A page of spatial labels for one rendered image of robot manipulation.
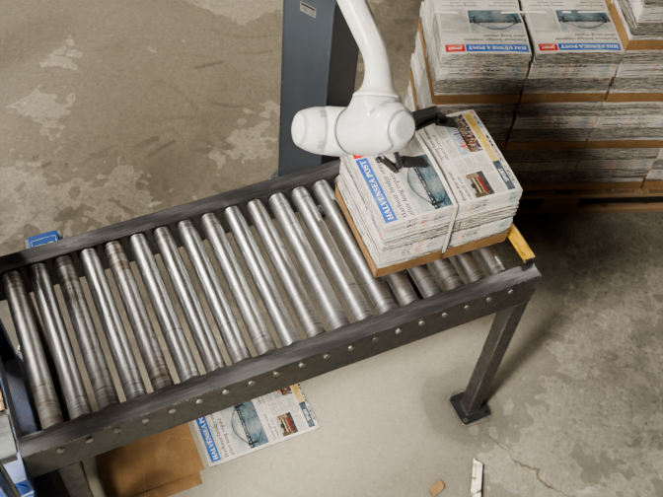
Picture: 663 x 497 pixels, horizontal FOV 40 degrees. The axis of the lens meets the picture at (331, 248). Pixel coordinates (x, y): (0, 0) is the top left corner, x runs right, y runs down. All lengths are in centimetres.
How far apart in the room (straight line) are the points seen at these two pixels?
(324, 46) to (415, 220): 89
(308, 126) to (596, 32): 138
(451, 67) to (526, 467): 129
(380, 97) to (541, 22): 128
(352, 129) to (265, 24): 233
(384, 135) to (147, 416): 85
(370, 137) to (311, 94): 123
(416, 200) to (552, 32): 102
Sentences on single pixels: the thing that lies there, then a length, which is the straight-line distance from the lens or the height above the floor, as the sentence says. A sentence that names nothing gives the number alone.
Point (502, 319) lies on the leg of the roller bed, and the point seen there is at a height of 59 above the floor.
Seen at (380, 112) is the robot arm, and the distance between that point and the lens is 186.
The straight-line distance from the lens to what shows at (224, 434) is 300.
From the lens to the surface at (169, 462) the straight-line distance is 298.
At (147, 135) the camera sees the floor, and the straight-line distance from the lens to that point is 374.
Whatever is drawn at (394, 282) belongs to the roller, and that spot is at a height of 79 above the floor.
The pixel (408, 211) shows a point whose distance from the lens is 220.
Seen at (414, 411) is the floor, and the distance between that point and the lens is 308.
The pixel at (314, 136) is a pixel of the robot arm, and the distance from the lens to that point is 197.
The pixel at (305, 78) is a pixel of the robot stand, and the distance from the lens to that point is 305.
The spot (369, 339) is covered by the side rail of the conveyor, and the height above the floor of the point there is 78.
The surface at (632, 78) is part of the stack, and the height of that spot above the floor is 71.
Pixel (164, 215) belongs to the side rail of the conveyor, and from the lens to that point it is 246.
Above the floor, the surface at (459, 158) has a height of 103.
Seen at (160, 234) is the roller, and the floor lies 80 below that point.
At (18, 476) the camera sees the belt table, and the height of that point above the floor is 79.
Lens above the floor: 275
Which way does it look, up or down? 54 degrees down
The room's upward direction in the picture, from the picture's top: 6 degrees clockwise
